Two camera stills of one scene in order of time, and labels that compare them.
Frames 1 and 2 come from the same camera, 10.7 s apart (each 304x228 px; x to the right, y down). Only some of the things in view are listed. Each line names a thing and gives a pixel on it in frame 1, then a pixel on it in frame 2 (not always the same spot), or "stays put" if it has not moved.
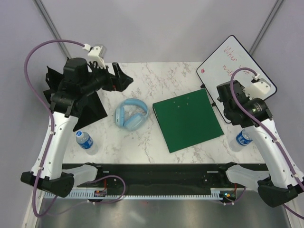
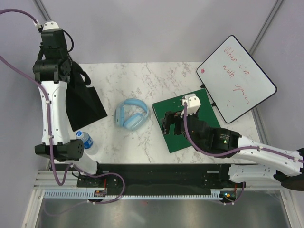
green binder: [186, 119] stays put
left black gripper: [123, 80] to [41, 46]
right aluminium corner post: [262, 34] stays put
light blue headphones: [130, 113] stays put
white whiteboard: [218, 69] stays put
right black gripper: [242, 86] to [169, 118]
